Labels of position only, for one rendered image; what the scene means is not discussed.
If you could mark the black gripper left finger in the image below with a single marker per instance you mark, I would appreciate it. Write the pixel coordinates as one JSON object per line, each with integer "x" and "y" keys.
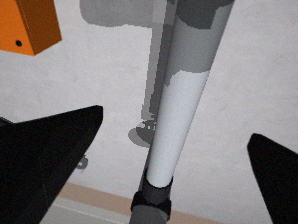
{"x": 37, "y": 157}

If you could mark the grey post with rounded cap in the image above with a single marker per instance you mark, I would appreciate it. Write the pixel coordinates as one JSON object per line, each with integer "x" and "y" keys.
{"x": 146, "y": 214}

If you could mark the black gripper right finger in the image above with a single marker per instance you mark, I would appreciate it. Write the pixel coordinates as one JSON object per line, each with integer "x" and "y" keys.
{"x": 275, "y": 169}

